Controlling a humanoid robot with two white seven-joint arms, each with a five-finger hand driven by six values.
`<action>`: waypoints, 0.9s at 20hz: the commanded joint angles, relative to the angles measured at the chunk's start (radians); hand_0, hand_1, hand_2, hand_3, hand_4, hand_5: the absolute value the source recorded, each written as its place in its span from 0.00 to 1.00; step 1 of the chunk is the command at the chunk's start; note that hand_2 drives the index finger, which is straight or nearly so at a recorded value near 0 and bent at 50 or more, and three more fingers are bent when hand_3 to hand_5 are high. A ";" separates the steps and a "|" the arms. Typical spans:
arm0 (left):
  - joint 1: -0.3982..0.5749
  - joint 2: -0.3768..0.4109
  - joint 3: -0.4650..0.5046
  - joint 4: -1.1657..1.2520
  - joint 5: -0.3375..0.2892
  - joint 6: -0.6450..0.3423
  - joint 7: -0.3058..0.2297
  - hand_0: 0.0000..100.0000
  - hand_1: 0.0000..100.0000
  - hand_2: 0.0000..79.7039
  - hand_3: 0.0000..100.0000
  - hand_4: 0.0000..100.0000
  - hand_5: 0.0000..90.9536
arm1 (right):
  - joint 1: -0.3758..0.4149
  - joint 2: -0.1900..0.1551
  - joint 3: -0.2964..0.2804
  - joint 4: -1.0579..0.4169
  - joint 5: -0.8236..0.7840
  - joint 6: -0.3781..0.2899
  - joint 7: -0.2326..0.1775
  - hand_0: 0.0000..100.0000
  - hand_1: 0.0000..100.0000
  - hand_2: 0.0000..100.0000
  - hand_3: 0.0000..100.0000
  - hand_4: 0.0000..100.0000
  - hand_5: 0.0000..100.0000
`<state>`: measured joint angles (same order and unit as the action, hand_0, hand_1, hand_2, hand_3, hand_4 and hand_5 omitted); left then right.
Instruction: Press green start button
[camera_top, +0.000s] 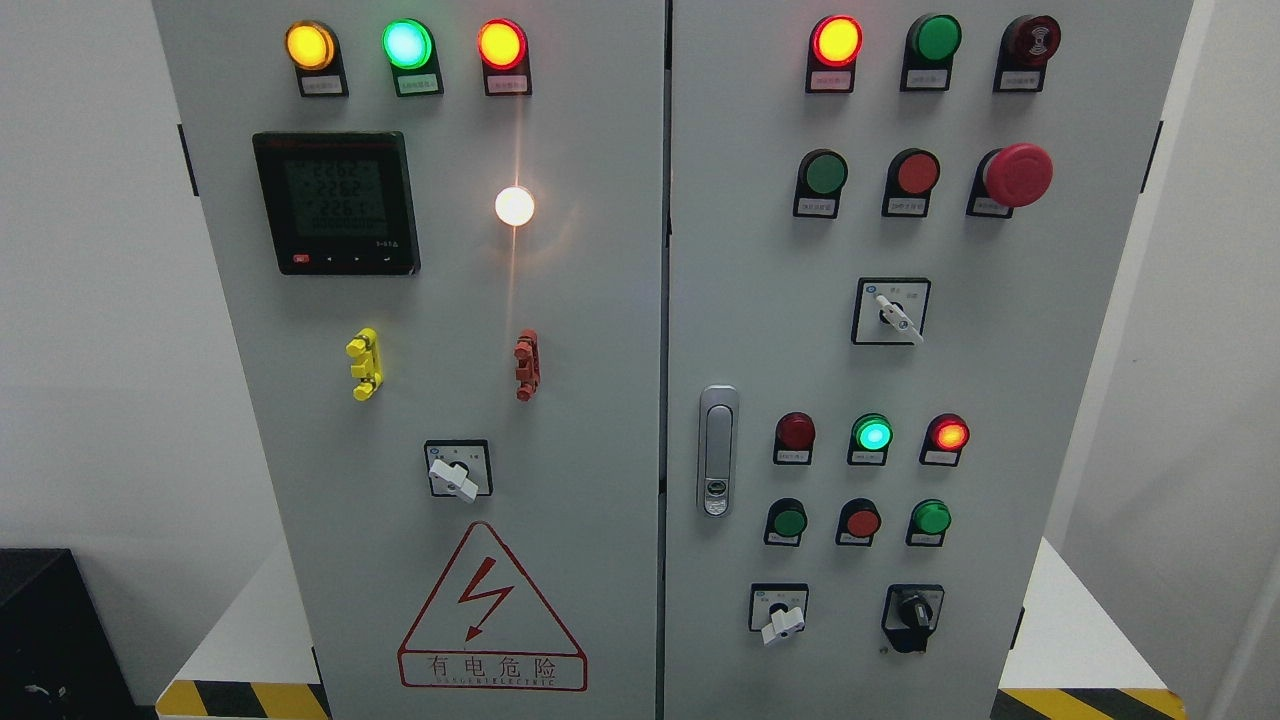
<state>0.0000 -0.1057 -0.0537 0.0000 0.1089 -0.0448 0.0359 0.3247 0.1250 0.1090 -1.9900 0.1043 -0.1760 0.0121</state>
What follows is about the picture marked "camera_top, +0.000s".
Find lower left green push button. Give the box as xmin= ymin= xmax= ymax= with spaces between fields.
xmin=763 ymin=497 xmax=808 ymax=547

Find green push button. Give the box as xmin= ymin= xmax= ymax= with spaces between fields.
xmin=900 ymin=13 xmax=963 ymax=92
xmin=905 ymin=498 xmax=954 ymax=547
xmin=763 ymin=497 xmax=808 ymax=547

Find green push button second row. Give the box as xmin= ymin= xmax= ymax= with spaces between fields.
xmin=792 ymin=149 xmax=849 ymax=219

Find lower red push button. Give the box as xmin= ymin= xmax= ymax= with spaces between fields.
xmin=835 ymin=497 xmax=882 ymax=547

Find lower right green push button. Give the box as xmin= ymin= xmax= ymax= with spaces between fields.
xmin=905 ymin=498 xmax=954 ymax=547

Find red push button second row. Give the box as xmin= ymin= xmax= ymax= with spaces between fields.
xmin=881 ymin=149 xmax=940 ymax=218

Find red emergency stop mushroom button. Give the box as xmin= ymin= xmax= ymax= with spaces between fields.
xmin=966 ymin=142 xmax=1053 ymax=219

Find green push button top right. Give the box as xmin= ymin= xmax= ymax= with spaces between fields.
xmin=900 ymin=13 xmax=963 ymax=92

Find dark red indicator lamp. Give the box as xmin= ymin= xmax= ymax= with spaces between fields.
xmin=773 ymin=411 xmax=817 ymax=465

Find white lit indicator lamp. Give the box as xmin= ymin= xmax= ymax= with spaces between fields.
xmin=494 ymin=184 xmax=536 ymax=228

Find lit green indicator lamp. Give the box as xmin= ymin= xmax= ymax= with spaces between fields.
xmin=847 ymin=413 xmax=893 ymax=466

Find left grey cabinet door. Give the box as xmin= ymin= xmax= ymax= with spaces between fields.
xmin=154 ymin=1 xmax=666 ymax=719

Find grey cabinet door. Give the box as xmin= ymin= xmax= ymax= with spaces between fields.
xmin=154 ymin=1 xmax=666 ymax=719
xmin=663 ymin=1 xmax=1190 ymax=719

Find right grey cabinet door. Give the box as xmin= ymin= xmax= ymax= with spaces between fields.
xmin=663 ymin=1 xmax=1190 ymax=719

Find red electric danger warning sticker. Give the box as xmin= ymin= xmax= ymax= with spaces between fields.
xmin=397 ymin=521 xmax=588 ymax=692

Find lit red indicator lamp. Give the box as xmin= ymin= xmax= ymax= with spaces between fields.
xmin=919 ymin=413 xmax=970 ymax=468

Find red indicator lamp top left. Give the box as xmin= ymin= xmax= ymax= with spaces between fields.
xmin=477 ymin=18 xmax=532 ymax=96

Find black digital power meter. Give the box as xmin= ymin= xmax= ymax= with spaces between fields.
xmin=252 ymin=131 xmax=420 ymax=275

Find red indicator lamp top right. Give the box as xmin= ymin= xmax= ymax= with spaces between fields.
xmin=805 ymin=14 xmax=863 ymax=94

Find green indicator lamp top left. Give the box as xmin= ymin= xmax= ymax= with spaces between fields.
xmin=381 ymin=18 xmax=444 ymax=97

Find yellow indicator lamp top left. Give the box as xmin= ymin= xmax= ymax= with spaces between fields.
xmin=284 ymin=19 xmax=349 ymax=97

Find white platform with hazard stripes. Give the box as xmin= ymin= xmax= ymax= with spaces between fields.
xmin=156 ymin=543 xmax=1187 ymax=719

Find red black buzzer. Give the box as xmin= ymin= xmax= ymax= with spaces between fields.
xmin=993 ymin=15 xmax=1062 ymax=94

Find black box lower left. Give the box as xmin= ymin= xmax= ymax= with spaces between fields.
xmin=1 ymin=550 xmax=138 ymax=719

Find silver door handle lock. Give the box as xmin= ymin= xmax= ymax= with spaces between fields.
xmin=698 ymin=386 xmax=739 ymax=518

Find left door white selector switch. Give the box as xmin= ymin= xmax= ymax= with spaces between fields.
xmin=422 ymin=439 xmax=493 ymax=503

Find upper right white selector switch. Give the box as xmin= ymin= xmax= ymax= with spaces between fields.
xmin=851 ymin=277 xmax=931 ymax=346

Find lower white selector switch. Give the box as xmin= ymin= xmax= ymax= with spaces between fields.
xmin=748 ymin=583 xmax=809 ymax=646

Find black rotary knob switch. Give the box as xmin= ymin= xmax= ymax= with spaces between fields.
xmin=881 ymin=584 xmax=945 ymax=653

